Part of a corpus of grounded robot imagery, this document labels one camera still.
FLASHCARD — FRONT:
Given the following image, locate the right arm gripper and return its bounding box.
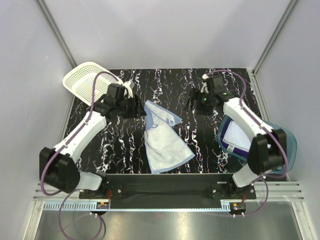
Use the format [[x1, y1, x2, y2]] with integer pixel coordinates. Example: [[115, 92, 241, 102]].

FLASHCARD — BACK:
[[183, 87, 214, 116]]

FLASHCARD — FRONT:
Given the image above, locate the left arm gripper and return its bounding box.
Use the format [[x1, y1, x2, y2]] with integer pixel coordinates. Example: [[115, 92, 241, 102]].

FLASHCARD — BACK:
[[116, 94, 147, 119]]

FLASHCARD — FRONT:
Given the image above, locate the white towel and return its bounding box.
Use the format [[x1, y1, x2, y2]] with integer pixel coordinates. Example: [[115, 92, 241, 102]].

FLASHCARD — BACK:
[[222, 120, 251, 152]]

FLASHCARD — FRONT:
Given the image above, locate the light blue towel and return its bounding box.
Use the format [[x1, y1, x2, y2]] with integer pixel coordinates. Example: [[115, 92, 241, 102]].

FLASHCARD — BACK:
[[144, 100, 195, 174]]

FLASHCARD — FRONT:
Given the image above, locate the purple microfiber towel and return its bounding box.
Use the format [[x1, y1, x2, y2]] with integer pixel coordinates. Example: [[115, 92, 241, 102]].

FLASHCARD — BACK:
[[220, 118, 249, 160]]

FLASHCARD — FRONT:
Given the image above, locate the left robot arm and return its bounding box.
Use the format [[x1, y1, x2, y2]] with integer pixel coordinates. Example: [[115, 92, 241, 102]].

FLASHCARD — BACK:
[[39, 94, 146, 198]]

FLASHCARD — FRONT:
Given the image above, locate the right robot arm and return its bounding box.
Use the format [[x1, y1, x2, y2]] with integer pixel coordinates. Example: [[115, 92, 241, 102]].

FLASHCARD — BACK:
[[184, 87, 289, 199]]

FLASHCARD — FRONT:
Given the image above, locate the white perforated laundry basket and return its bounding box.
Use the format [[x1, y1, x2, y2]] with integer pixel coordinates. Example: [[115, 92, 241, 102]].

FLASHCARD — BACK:
[[62, 61, 123, 106]]

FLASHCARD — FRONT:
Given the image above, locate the blue transparent plastic tray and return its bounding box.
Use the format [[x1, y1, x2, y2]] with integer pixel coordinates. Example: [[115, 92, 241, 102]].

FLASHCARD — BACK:
[[217, 116, 297, 171]]

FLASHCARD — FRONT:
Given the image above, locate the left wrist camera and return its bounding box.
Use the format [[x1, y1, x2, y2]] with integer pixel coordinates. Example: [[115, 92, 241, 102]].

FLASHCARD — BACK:
[[104, 81, 135, 102]]

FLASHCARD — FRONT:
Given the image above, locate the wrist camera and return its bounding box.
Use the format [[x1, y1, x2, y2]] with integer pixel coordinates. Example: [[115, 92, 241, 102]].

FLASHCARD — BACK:
[[201, 74, 231, 96], [104, 81, 135, 102]]

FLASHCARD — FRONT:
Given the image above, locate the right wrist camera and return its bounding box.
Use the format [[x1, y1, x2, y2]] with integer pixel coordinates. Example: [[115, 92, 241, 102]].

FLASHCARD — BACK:
[[201, 74, 231, 96]]

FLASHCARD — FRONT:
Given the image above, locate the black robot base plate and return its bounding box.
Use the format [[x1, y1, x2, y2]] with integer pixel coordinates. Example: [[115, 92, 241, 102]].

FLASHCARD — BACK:
[[79, 173, 257, 200]]

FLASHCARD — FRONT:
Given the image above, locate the aluminium frame rail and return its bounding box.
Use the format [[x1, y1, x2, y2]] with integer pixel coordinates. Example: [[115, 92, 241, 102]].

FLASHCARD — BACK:
[[32, 181, 304, 212]]

